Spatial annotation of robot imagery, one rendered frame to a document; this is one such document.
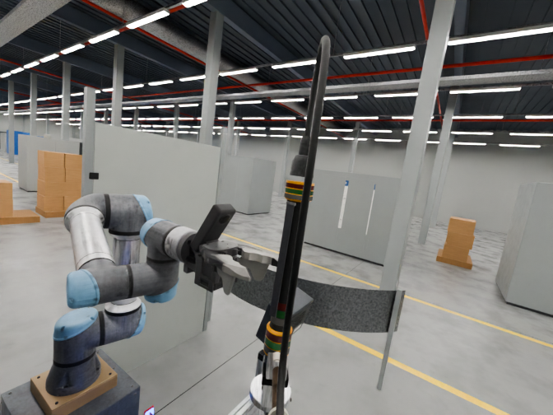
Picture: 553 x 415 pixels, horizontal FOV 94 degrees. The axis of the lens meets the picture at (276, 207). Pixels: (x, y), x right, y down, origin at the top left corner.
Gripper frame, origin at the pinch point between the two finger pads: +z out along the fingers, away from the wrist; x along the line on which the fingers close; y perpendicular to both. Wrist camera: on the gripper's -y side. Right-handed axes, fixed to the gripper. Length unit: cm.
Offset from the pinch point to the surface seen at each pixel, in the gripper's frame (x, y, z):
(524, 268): -588, 95, 151
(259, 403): 4.8, 19.8, 5.9
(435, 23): -421, -260, -44
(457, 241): -798, 103, 56
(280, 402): 12.4, 9.0, 13.2
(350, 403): -173, 167, -13
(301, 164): 2.9, -18.3, 6.2
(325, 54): 8.1, -30.5, 10.2
